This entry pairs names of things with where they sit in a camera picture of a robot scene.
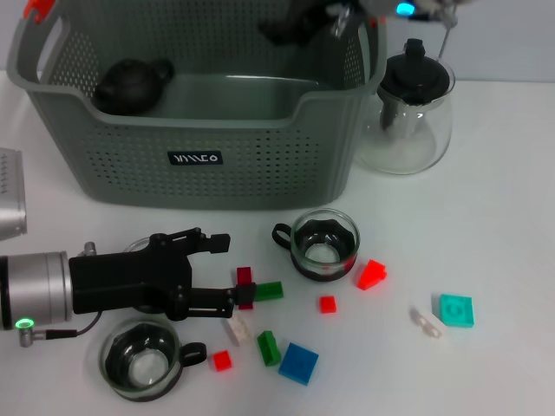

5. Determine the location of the dark clay teapot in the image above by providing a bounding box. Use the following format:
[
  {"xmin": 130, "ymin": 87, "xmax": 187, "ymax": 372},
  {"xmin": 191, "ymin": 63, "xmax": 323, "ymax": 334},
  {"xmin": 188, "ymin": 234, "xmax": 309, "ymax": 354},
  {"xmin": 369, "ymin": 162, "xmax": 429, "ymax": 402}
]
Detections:
[{"xmin": 92, "ymin": 58, "xmax": 175, "ymax": 116}]

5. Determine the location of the dark red long brick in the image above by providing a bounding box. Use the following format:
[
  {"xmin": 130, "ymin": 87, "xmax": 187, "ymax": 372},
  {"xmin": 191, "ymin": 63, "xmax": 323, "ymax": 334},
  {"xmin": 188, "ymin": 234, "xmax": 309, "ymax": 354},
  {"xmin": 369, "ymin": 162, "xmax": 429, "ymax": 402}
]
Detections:
[{"xmin": 236, "ymin": 266, "xmax": 255, "ymax": 311}]

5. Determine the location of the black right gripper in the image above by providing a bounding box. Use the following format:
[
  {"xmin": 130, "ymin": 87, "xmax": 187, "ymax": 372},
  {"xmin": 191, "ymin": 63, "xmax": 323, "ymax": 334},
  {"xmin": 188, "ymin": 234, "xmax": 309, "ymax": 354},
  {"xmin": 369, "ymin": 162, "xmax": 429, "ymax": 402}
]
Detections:
[{"xmin": 258, "ymin": 0, "xmax": 333, "ymax": 48}]

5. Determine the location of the green toy brick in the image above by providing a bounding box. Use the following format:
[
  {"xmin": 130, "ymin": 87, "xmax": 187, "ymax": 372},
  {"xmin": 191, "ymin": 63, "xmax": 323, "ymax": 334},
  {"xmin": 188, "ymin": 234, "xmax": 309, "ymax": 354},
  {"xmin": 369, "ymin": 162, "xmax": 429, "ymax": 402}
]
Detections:
[
  {"xmin": 253, "ymin": 280, "xmax": 285, "ymax": 302},
  {"xmin": 256, "ymin": 330, "xmax": 283, "ymax": 367}
]

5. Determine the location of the glass teapot black lid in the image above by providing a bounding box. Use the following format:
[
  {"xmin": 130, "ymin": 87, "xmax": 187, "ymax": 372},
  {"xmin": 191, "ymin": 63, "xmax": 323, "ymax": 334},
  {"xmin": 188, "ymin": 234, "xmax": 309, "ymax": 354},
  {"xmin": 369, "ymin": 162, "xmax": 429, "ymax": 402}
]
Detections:
[{"xmin": 355, "ymin": 37, "xmax": 456, "ymax": 177}]

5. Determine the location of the grey-green perforated storage bin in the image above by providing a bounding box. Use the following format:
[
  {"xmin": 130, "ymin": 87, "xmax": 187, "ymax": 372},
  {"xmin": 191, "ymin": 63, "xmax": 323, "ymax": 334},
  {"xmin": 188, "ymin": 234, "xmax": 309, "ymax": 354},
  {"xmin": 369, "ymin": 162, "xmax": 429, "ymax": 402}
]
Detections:
[{"xmin": 6, "ymin": 0, "xmax": 387, "ymax": 212}]

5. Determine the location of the teal square flat brick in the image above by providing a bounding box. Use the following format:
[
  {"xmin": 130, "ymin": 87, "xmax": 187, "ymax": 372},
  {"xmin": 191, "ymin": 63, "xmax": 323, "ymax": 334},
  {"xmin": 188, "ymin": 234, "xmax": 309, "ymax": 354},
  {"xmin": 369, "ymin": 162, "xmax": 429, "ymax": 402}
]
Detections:
[{"xmin": 438, "ymin": 293, "xmax": 476, "ymax": 329}]

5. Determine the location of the glass teacup black sleeve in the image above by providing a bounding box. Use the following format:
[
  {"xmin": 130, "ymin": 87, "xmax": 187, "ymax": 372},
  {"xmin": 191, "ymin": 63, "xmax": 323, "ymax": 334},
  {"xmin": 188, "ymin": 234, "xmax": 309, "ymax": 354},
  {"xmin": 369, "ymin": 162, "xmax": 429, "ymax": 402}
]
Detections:
[
  {"xmin": 123, "ymin": 237, "xmax": 153, "ymax": 255},
  {"xmin": 99, "ymin": 317, "xmax": 207, "ymax": 403},
  {"xmin": 271, "ymin": 209, "xmax": 361, "ymax": 283}
]

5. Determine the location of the blue square toy brick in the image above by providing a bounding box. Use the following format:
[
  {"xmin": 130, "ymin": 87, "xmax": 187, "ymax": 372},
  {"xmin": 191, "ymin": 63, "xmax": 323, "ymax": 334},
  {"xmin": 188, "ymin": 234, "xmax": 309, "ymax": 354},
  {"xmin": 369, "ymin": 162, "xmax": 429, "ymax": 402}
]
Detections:
[{"xmin": 277, "ymin": 341, "xmax": 320, "ymax": 387}]

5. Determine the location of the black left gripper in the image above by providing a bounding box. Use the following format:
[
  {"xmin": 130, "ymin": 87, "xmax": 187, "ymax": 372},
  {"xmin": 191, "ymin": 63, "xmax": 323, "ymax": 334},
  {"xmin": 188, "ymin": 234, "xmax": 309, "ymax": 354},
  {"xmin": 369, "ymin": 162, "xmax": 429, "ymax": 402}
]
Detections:
[{"xmin": 68, "ymin": 226, "xmax": 258, "ymax": 322}]

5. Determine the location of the red sloped toy brick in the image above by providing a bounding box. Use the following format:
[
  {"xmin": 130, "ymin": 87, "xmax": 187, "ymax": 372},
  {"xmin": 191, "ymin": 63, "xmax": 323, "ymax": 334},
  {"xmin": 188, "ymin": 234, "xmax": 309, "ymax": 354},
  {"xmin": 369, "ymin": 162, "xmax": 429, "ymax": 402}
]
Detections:
[{"xmin": 356, "ymin": 258, "xmax": 389, "ymax": 291}]

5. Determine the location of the white toy brick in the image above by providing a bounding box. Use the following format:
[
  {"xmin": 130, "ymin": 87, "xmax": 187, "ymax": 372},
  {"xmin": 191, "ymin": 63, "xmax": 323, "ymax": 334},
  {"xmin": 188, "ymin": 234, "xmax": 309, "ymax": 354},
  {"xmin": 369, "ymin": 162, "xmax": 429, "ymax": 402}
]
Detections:
[
  {"xmin": 409, "ymin": 305, "xmax": 446, "ymax": 339},
  {"xmin": 223, "ymin": 318, "xmax": 253, "ymax": 348}
]

